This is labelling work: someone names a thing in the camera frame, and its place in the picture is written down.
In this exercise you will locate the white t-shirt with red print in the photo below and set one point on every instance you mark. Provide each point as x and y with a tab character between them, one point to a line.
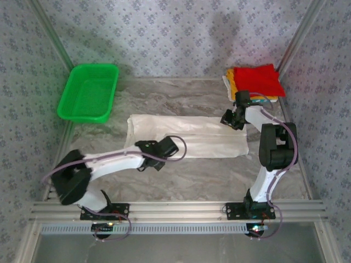
192	128

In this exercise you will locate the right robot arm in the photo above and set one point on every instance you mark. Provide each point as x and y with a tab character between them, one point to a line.
277	148

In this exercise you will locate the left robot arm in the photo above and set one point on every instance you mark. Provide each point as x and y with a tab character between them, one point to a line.
115	161

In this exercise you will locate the teal patterned folded t-shirt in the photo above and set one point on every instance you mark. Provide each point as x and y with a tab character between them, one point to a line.
263	101

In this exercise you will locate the white folded t-shirt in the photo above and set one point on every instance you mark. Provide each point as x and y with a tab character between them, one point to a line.
226	85

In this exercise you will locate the red folded t-shirt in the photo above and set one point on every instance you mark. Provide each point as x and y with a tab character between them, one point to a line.
257	79

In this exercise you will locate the small controller board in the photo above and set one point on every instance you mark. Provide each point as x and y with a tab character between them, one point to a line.
256	229
102	227

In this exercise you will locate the green plastic basket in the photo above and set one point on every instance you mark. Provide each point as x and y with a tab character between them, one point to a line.
87	93

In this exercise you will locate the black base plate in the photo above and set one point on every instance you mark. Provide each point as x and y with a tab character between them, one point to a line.
233	212
122	212

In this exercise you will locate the aluminium mounting rail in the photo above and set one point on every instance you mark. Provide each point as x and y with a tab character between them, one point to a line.
178	211

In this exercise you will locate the aluminium frame post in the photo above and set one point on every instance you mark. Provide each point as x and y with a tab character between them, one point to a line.
52	30
299	33

